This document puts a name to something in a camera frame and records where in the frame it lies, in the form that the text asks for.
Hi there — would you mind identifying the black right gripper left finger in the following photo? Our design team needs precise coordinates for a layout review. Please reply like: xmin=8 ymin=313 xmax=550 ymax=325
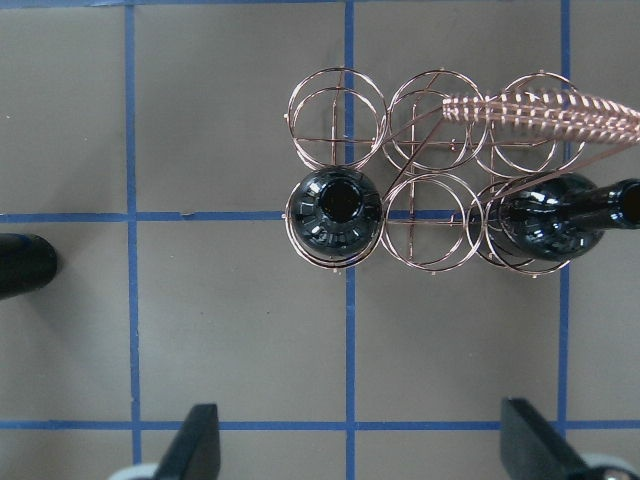
xmin=156 ymin=404 xmax=221 ymax=480

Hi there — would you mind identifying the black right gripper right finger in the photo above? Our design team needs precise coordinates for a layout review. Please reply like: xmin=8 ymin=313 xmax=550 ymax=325
xmin=500 ymin=397 xmax=589 ymax=480

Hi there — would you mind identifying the dark glass wine bottle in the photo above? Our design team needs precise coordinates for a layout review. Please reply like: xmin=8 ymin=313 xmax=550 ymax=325
xmin=1 ymin=233 xmax=58 ymax=300

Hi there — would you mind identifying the dark wine bottle in basket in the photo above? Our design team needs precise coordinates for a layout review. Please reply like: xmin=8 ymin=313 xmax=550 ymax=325
xmin=284 ymin=166 xmax=384 ymax=269

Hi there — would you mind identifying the copper wire wine basket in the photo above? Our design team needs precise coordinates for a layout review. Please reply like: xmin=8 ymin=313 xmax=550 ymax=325
xmin=284 ymin=67 xmax=639 ymax=277

